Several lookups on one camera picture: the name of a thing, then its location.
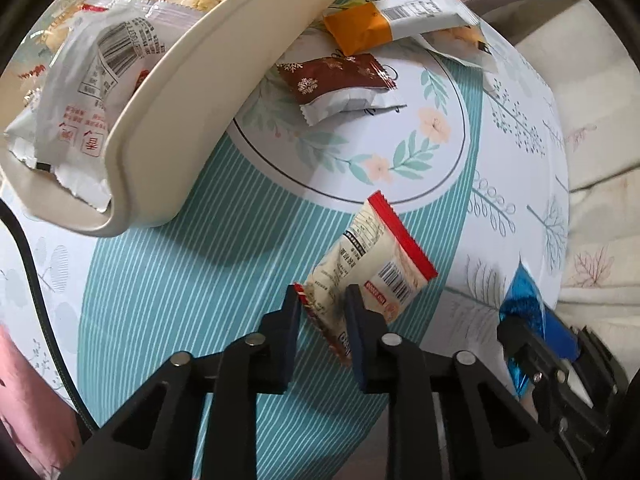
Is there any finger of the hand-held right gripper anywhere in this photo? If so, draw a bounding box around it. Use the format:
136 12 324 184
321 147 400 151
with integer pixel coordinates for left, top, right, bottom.
496 316 569 392
544 309 629 397

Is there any orange and white snack packet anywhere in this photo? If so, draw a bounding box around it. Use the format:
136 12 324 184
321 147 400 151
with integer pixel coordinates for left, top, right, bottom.
322 0 482 57

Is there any brown snowflake snack packet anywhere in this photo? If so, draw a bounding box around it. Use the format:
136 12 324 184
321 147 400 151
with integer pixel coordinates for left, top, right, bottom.
276 52 407 127

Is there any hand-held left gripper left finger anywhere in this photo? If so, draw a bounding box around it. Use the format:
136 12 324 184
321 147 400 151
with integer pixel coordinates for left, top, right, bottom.
57 284 304 480

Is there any thick black cable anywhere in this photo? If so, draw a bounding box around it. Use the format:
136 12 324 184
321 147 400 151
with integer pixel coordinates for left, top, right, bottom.
0 202 97 432

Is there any white snack packet red print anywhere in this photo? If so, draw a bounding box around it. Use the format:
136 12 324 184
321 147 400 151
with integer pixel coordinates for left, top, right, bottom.
4 0 202 212

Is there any cream leaf-print curtain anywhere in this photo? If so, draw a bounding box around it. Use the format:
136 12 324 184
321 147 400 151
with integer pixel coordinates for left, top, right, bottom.
480 0 640 363

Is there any teal and white printed tablecloth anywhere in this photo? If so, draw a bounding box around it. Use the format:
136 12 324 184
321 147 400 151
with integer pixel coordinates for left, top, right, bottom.
0 0 572 480

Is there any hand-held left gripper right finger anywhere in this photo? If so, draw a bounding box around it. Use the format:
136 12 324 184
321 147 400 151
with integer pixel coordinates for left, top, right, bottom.
344 284 584 480

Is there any blue foil snack packet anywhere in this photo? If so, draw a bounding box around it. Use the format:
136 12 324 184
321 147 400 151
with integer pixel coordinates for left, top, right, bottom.
498 262 546 401

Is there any white plastic storage box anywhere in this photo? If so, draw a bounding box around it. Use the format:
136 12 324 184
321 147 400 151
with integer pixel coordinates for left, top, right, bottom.
0 0 374 239

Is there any clear packet of pale crackers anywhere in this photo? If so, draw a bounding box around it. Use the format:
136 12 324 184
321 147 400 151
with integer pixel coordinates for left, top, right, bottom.
419 22 497 74

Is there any red-edged white snack packet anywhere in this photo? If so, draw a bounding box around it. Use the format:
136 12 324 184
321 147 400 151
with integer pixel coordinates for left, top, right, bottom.
294 190 440 369

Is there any pink bed sheet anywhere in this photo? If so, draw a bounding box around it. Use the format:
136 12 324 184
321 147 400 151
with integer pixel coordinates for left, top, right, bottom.
0 324 87 480

